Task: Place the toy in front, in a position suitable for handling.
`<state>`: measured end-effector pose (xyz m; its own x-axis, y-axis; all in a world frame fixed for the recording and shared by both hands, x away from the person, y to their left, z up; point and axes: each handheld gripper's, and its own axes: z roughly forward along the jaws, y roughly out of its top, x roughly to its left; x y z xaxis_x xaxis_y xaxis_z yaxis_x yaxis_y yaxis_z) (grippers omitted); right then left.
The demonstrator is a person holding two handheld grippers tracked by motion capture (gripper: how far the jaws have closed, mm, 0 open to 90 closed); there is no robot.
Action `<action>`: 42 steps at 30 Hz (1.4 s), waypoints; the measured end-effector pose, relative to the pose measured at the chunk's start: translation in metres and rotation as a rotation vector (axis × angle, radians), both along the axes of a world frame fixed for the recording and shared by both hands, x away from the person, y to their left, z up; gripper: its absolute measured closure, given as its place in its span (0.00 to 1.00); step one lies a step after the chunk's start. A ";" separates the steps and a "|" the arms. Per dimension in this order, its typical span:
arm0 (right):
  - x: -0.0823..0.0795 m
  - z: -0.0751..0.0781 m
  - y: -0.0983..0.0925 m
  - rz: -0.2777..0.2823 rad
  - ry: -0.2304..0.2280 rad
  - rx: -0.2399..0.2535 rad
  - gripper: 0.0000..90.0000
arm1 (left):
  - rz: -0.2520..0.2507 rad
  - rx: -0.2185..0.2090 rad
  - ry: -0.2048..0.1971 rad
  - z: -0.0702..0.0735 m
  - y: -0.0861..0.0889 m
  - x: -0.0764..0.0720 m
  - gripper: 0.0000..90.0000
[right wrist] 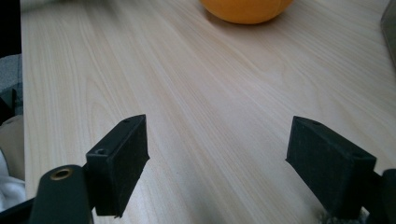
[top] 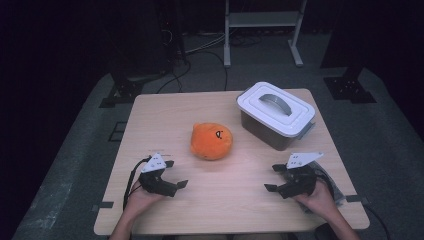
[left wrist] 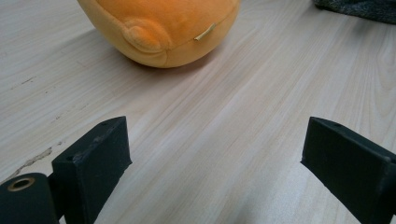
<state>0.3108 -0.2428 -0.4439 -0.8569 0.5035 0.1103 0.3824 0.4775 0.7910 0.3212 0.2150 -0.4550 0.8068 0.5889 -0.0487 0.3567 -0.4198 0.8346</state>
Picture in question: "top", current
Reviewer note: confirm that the person's right hand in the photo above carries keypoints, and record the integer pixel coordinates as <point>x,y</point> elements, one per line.
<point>318,200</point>

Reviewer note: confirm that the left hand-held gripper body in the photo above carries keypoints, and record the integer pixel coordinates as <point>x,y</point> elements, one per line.
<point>156,185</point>

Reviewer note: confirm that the clear grey storage box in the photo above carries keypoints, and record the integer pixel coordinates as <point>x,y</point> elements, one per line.
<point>263,133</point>

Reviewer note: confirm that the black tape floor marking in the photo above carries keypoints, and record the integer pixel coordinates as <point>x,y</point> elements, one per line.
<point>117,131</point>

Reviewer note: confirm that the white metal stand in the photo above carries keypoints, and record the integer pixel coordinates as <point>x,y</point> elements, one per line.
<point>263,19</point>

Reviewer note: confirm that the orange plush toy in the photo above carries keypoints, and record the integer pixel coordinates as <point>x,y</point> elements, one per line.
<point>210,141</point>

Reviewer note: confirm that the black tape strip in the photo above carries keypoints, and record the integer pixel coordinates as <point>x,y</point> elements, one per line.
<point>355,199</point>
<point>106,205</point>

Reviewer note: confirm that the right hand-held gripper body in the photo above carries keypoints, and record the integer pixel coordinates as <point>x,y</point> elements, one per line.
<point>300,183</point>

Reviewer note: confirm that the person's left hand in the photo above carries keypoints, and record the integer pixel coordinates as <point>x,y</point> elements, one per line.
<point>140,200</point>

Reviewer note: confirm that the grey lidded plastic box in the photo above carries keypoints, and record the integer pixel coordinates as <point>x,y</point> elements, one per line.
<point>276,110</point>

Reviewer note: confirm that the black stand base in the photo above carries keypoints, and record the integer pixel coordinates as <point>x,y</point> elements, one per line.
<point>125,90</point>
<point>348,90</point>

